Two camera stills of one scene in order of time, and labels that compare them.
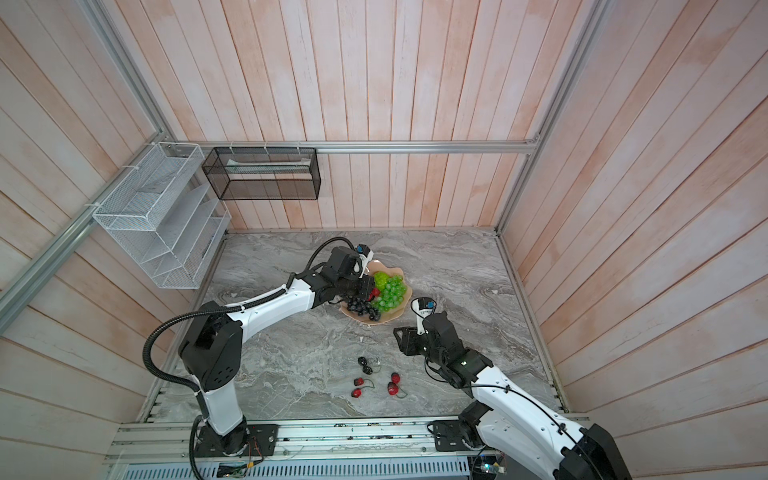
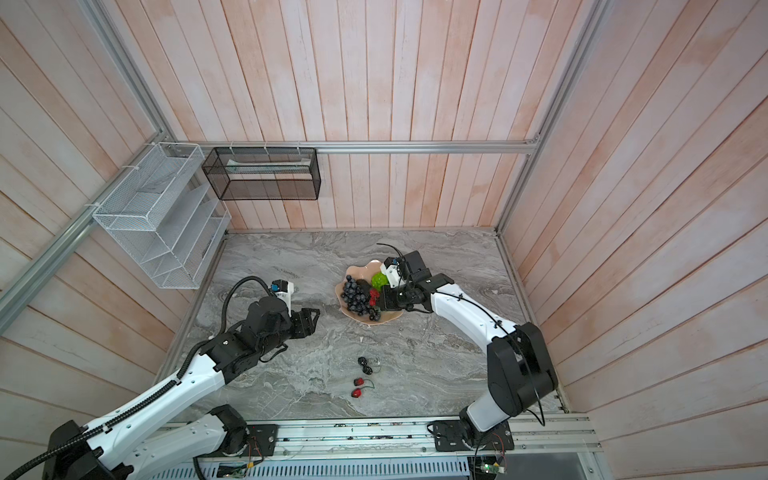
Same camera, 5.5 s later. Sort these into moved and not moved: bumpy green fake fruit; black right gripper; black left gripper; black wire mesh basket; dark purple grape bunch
Moved: black right gripper; black left gripper
Not moved: black wire mesh basket; dark purple grape bunch; bumpy green fake fruit
